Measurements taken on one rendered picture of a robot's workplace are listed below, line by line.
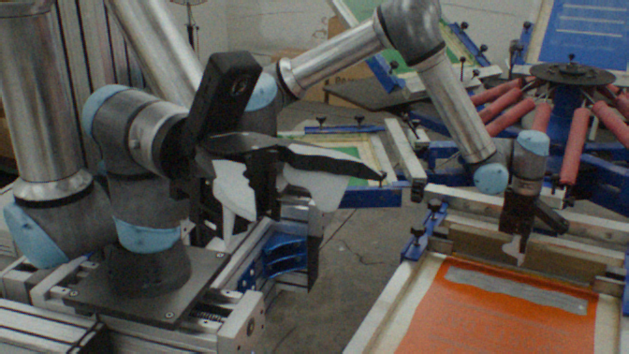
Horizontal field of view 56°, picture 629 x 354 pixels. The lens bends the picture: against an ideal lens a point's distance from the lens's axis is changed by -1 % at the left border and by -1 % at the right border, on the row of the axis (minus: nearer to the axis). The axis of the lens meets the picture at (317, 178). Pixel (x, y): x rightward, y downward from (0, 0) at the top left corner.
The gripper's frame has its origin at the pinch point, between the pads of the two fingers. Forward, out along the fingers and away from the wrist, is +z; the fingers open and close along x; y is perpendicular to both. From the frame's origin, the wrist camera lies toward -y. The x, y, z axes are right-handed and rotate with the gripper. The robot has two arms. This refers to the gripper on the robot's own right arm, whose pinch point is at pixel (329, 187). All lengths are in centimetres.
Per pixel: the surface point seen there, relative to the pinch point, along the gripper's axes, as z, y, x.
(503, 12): -222, 8, -480
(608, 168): -27, 41, -184
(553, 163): -43, 42, -175
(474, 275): -32, 58, -103
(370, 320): -38, 60, -66
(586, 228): -16, 48, -137
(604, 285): -3, 52, -115
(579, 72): -45, 11, -185
